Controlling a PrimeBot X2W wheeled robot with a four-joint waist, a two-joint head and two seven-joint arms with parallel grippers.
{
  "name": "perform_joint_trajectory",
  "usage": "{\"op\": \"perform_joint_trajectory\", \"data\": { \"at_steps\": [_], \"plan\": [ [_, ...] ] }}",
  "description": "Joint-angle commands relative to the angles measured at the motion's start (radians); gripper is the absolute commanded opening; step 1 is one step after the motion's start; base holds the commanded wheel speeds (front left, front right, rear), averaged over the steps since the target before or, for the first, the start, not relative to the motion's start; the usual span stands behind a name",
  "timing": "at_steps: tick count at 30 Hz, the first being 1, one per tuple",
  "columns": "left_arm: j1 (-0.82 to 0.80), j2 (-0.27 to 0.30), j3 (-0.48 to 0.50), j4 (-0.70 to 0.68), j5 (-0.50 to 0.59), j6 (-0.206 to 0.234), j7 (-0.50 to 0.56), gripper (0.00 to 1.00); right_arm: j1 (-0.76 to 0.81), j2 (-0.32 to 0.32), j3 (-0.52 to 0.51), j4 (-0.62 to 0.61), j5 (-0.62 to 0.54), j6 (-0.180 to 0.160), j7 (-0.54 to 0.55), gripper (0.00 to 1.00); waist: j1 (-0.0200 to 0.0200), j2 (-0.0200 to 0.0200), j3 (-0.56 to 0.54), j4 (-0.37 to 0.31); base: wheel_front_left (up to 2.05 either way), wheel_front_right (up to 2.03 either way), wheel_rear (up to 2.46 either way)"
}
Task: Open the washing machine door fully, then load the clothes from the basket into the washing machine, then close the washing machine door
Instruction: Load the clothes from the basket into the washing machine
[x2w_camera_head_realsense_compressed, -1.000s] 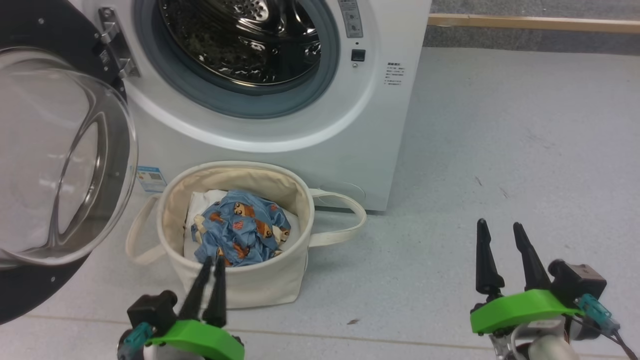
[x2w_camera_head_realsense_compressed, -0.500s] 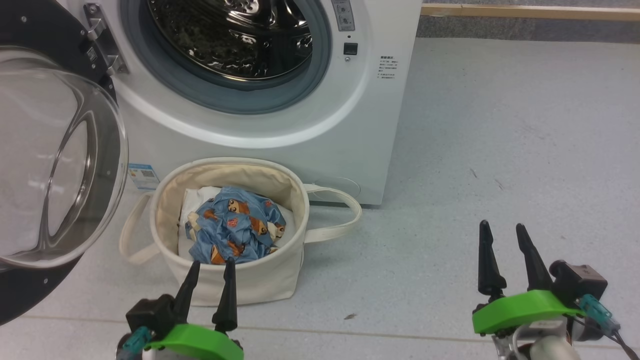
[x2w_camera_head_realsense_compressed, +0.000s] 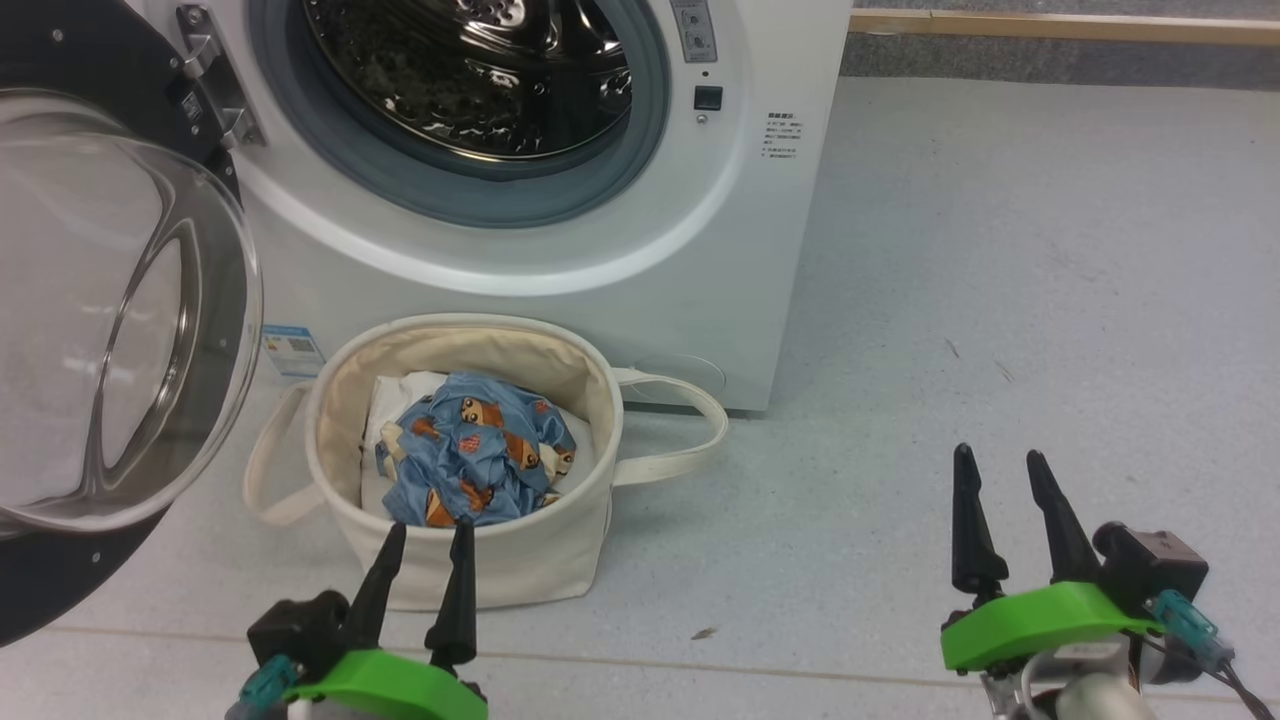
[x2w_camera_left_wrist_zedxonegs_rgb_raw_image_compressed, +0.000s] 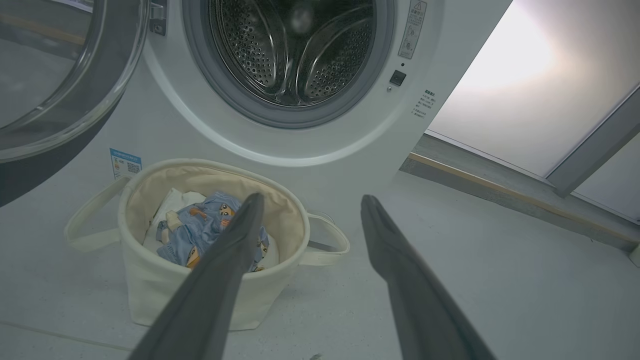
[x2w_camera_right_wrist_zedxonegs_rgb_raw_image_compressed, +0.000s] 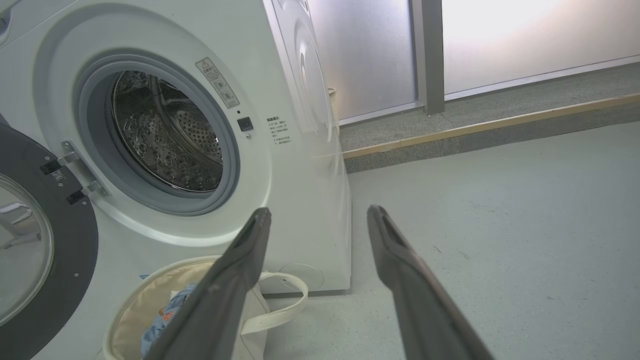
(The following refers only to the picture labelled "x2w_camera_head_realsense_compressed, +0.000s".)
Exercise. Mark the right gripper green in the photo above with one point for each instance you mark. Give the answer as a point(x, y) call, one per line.
point(1040, 620)

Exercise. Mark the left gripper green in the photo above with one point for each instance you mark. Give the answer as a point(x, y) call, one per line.
point(390, 690)

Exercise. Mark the blue cartoon print garment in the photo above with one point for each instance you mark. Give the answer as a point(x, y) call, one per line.
point(470, 450)

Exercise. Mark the black glass washer door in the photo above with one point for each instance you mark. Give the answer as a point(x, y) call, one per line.
point(130, 300)

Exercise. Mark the white front-load washing machine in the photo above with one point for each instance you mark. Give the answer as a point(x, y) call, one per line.
point(640, 280)

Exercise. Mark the perforated steel washing machine drum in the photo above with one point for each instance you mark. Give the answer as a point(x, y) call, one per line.
point(470, 70)

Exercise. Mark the metal door hinge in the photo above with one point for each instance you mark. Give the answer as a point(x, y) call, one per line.
point(215, 80)

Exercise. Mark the cream canvas laundry basket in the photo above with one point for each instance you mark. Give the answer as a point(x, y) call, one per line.
point(500, 570)

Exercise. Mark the white cloth basket filling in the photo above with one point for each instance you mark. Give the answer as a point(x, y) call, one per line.
point(395, 395)

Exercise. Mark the blue energy label sticker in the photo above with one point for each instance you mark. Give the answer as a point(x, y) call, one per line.
point(293, 350)

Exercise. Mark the small brown floor debris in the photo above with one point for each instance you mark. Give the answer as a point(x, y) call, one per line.
point(705, 633)

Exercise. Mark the round drain filter cover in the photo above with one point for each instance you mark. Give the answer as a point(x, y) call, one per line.
point(685, 375)

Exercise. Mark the printed warning text label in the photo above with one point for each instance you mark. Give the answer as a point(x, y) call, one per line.
point(785, 135)

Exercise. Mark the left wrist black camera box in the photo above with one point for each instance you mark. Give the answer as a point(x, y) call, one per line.
point(295, 625)

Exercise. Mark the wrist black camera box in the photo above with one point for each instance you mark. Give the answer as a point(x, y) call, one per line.
point(295, 625)
point(1150, 565)

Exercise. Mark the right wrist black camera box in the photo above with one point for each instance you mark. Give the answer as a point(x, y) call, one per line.
point(1150, 565)

